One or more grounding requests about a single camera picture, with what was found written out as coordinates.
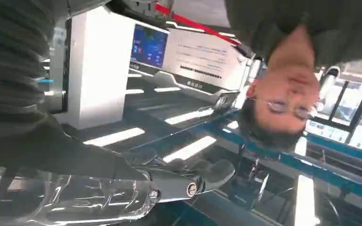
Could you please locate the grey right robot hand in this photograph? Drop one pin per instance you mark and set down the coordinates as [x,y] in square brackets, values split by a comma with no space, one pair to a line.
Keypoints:
[43,146]

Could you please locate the ceiling light panel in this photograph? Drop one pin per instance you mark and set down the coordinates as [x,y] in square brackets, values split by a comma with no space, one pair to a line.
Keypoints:
[306,202]
[189,149]
[115,137]

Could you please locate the white kiosk pillar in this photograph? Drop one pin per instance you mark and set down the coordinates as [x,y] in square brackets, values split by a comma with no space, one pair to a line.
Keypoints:
[99,68]

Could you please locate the blue display screen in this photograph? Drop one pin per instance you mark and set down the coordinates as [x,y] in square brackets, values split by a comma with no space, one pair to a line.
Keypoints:
[149,46]

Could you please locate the white information board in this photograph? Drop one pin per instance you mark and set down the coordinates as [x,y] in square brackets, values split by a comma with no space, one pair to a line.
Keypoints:
[199,56]

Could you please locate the red barrier belt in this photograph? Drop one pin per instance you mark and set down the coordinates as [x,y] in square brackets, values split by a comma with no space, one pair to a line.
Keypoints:
[196,24]

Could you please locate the thin-rimmed eyeglasses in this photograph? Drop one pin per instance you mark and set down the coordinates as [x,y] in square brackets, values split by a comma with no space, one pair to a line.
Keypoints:
[277,106]

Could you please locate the person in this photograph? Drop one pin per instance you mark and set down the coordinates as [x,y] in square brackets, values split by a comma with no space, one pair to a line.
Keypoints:
[293,87]

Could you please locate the blue metal rail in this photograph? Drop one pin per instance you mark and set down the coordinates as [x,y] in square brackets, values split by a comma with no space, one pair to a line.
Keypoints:
[309,168]

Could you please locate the black window frame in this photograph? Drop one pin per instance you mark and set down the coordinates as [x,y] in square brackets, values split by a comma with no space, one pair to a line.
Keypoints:
[360,109]

